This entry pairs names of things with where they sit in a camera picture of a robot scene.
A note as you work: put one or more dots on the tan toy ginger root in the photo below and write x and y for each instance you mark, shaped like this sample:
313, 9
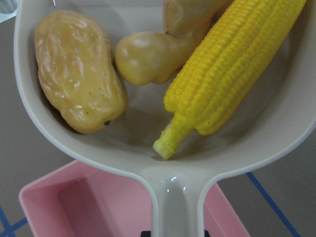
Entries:
145, 57

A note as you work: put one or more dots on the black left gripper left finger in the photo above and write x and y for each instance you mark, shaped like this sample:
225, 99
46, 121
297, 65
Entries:
145, 234

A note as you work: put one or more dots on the yellow toy corn cob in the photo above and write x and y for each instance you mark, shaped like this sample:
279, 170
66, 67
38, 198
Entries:
224, 67

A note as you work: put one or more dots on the brown toy potato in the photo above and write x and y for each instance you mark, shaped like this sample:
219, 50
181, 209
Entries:
76, 71

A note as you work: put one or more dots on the pink plastic bin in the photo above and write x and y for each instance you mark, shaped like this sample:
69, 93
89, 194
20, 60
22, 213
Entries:
78, 200

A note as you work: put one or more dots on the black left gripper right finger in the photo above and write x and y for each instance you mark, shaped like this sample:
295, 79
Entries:
206, 233

